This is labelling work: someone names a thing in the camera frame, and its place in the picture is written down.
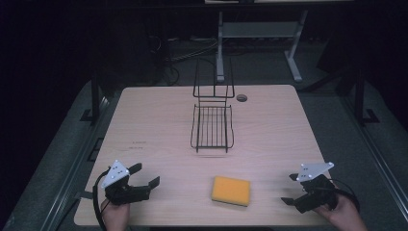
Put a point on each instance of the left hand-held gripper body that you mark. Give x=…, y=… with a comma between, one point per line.
x=123, y=193

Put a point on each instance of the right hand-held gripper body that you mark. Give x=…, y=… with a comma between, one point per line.
x=316, y=195

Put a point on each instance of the person's left hand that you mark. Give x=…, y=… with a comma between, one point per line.
x=115, y=216

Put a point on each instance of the person's right hand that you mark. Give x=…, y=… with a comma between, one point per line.
x=341, y=215

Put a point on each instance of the yellow sponge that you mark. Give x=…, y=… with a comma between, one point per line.
x=231, y=191

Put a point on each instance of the grey metal rail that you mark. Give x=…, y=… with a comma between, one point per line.
x=378, y=154
x=77, y=157

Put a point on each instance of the black metal post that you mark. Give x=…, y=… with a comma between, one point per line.
x=95, y=96
x=359, y=96

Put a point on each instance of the grey metal desk frame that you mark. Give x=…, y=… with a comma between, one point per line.
x=256, y=30

